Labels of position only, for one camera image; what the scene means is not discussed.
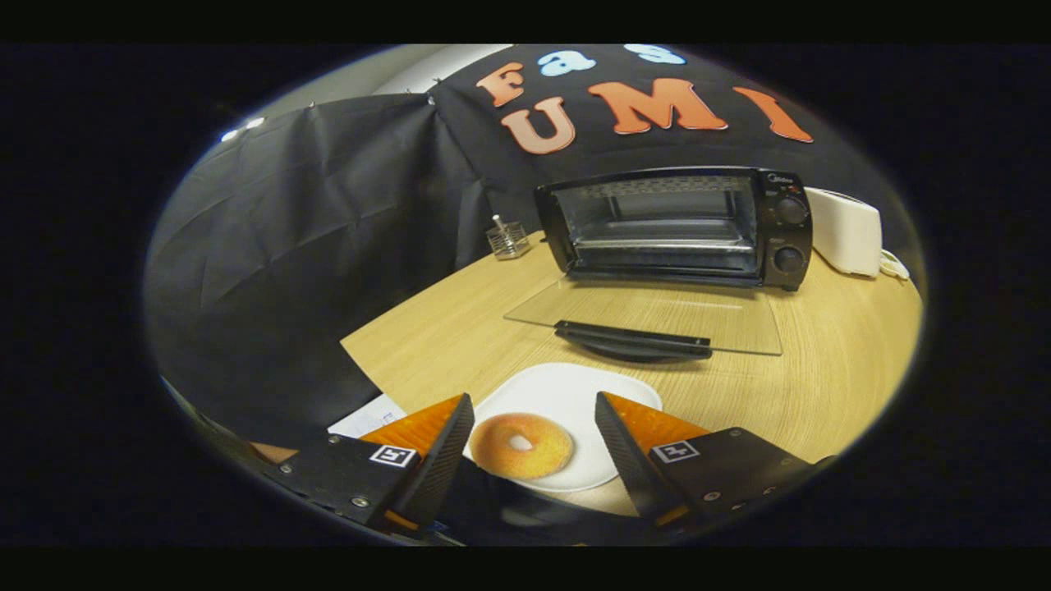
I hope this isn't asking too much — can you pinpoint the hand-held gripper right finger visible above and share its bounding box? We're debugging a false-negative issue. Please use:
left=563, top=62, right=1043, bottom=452
left=594, top=391, right=838, bottom=528

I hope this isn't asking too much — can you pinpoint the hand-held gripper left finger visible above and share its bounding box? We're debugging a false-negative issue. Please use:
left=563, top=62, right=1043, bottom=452
left=275, top=392, right=476, bottom=534

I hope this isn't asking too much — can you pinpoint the golden bagel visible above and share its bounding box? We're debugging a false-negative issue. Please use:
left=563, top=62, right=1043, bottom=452
left=469, top=412, right=575, bottom=481

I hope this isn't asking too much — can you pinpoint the black toaster oven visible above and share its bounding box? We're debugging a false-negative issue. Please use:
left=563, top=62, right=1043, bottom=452
left=503, top=167, right=814, bottom=364

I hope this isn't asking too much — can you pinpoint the white toaster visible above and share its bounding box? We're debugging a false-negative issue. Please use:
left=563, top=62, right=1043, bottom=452
left=805, top=187, right=883, bottom=277

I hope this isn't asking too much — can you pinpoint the white paper sheet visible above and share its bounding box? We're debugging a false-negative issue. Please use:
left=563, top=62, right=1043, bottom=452
left=327, top=394, right=407, bottom=438

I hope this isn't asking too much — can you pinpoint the white plate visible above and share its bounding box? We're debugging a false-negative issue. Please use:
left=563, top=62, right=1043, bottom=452
left=462, top=362, right=663, bottom=493

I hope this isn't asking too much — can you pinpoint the black backdrop cloth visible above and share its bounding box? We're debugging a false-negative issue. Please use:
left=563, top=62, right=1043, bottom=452
left=144, top=44, right=904, bottom=448

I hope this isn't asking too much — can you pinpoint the small wire holder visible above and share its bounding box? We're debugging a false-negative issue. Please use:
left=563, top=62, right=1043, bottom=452
left=486, top=215, right=532, bottom=261

